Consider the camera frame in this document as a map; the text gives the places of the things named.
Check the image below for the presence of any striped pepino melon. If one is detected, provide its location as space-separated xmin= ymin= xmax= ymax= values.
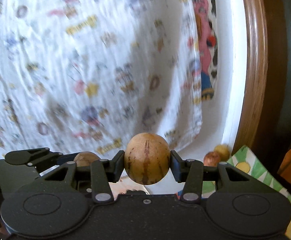
xmin=73 ymin=151 xmax=100 ymax=167
xmin=124 ymin=133 xmax=170 ymax=185

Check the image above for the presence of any reddish brown round fruit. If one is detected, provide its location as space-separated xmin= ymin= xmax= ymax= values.
xmin=203 ymin=151 xmax=221 ymax=167

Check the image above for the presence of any yellow fruit behind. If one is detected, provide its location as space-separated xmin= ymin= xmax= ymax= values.
xmin=214 ymin=144 xmax=231 ymax=161

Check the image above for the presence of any colourful anime drawing sheet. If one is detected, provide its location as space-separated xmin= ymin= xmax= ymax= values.
xmin=109 ymin=176 xmax=215 ymax=200

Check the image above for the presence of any white cartoon print cloth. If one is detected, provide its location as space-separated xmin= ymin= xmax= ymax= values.
xmin=0 ymin=0 xmax=202 ymax=159

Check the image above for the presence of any wooden frame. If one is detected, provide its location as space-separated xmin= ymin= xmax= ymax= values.
xmin=231 ymin=0 xmax=288 ymax=156

